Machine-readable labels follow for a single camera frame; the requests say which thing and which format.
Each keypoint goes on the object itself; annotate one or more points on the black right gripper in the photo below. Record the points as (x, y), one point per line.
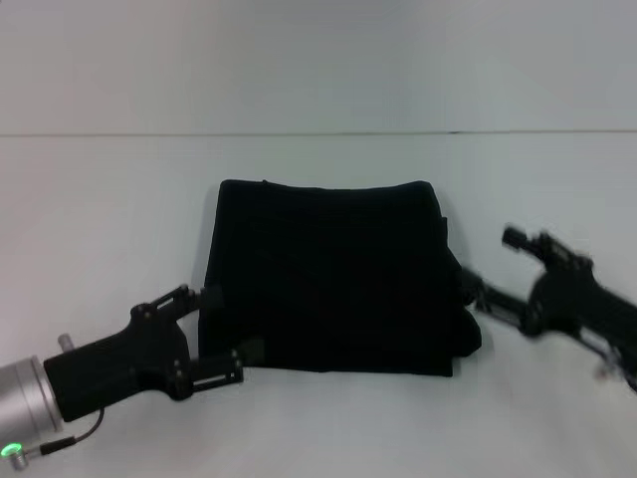
(577, 309)

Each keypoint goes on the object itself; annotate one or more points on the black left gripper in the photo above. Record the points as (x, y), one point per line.
(114, 363)

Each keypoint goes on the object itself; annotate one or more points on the black shirt with FREE print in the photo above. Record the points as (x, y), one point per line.
(323, 274)

